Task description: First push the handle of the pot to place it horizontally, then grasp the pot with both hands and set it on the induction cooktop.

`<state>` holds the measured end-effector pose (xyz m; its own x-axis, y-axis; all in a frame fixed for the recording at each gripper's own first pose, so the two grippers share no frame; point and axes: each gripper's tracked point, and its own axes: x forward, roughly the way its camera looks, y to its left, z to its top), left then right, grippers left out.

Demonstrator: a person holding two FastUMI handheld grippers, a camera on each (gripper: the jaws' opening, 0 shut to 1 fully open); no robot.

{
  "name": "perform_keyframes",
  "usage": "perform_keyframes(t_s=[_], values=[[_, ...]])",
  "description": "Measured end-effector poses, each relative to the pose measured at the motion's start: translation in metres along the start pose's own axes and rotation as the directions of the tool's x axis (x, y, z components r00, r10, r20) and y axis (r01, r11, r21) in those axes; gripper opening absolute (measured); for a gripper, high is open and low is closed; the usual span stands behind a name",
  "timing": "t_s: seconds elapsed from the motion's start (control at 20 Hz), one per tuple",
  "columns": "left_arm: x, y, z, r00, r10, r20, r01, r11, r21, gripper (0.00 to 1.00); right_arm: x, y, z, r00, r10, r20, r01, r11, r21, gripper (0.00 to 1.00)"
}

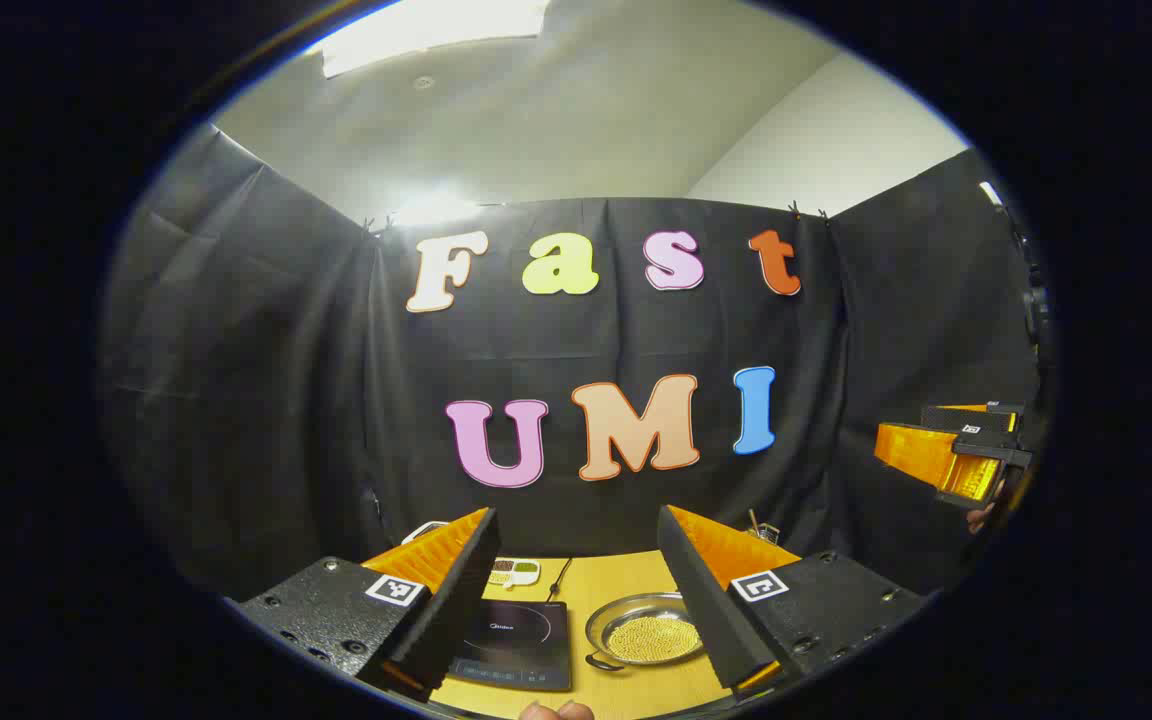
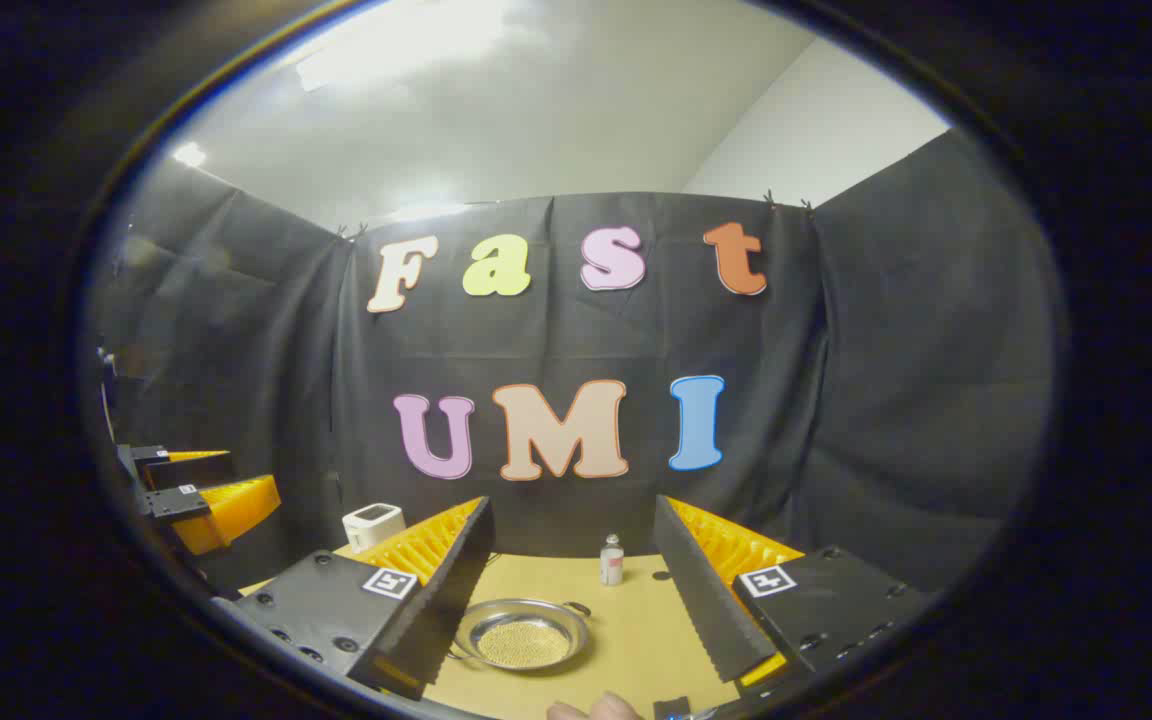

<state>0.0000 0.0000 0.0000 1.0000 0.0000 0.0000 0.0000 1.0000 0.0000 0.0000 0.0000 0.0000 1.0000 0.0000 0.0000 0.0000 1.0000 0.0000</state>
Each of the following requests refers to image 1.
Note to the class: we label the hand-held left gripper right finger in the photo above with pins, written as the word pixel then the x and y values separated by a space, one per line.
pixel 701 610

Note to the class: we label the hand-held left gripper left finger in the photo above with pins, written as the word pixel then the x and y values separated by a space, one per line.
pixel 456 610

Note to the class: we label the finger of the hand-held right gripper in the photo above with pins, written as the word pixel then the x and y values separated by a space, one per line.
pixel 911 452
pixel 966 417

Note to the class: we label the black induction cooktop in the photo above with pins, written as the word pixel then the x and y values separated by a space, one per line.
pixel 516 640

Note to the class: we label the stainless steel pot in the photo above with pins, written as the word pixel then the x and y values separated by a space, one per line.
pixel 626 607

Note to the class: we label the heap of yellow soybeans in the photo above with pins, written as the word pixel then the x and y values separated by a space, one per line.
pixel 651 640

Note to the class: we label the white divided seasoning dish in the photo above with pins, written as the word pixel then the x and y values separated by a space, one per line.
pixel 516 572

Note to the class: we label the white boxy appliance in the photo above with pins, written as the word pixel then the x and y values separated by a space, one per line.
pixel 426 527

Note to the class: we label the black tripod with device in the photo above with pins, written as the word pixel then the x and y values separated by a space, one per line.
pixel 1036 300

